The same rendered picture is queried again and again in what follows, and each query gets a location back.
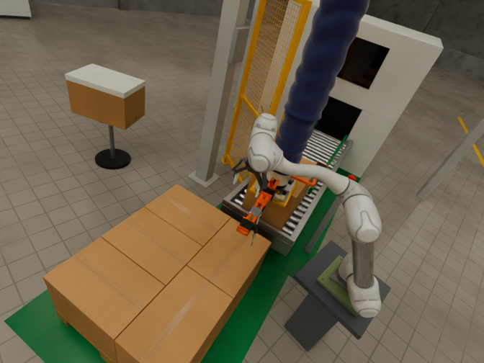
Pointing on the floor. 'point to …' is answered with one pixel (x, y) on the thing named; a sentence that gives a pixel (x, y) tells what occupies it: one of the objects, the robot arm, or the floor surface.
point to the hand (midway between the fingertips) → (245, 188)
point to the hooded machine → (15, 9)
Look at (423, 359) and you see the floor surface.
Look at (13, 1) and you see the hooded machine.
